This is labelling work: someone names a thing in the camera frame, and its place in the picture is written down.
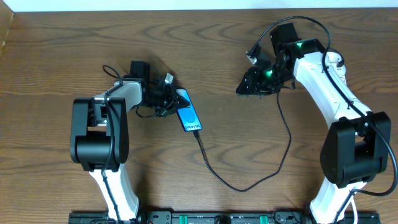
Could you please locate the blue Samsung Galaxy smartphone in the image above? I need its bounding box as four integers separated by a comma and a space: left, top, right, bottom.
177, 88, 203, 132

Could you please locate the black USB charging cable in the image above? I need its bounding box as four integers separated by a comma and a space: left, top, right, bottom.
192, 79, 296, 192

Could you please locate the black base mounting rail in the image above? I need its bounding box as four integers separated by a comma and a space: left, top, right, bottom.
67, 209, 381, 224

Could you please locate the white power strip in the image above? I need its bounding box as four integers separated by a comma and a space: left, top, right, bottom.
332, 63, 346, 85

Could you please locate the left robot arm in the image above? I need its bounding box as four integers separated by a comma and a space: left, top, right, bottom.
68, 61, 190, 223

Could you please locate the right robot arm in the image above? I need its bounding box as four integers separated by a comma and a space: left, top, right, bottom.
236, 18, 397, 223

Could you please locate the white power strip cord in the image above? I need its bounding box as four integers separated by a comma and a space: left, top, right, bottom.
349, 200, 358, 224

